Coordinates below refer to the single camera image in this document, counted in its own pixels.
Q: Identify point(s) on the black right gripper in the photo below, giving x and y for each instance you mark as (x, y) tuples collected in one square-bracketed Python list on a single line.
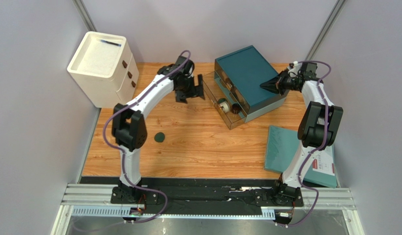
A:
[(280, 81)]

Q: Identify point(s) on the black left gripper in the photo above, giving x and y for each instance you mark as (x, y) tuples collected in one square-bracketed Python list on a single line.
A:
[(195, 91)]

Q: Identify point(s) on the black-lid powder jar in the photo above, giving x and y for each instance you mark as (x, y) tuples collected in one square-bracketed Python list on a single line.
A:
[(225, 107)]

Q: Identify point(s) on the dark brown small jar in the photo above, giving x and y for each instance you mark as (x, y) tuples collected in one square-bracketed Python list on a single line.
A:
[(235, 108)]

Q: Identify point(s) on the dark green round disc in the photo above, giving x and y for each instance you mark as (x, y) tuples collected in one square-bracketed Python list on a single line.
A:
[(159, 137)]

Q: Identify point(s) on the transparent drawer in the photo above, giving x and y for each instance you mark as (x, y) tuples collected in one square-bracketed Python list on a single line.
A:
[(215, 88)]

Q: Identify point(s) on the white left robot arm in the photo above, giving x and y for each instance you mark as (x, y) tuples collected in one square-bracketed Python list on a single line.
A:
[(129, 122)]

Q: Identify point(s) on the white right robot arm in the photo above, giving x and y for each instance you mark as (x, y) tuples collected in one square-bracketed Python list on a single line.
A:
[(317, 130)]

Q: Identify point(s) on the teal drawer organizer box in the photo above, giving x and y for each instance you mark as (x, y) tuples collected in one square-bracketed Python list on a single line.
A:
[(243, 71)]

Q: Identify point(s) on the teal flat box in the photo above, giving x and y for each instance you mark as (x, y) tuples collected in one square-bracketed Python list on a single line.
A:
[(284, 152)]

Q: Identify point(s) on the white three-drawer cabinet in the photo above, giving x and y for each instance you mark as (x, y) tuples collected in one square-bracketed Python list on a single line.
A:
[(107, 74)]

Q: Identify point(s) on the white paper label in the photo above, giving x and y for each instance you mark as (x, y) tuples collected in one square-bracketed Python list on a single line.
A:
[(324, 164)]

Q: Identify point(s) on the black pen on cabinet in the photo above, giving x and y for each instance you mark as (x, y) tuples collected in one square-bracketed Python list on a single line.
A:
[(111, 43)]

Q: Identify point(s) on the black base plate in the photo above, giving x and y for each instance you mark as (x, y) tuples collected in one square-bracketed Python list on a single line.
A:
[(257, 196)]

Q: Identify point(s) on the aluminium mounting rail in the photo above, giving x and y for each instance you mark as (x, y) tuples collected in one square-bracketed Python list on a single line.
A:
[(94, 199)]

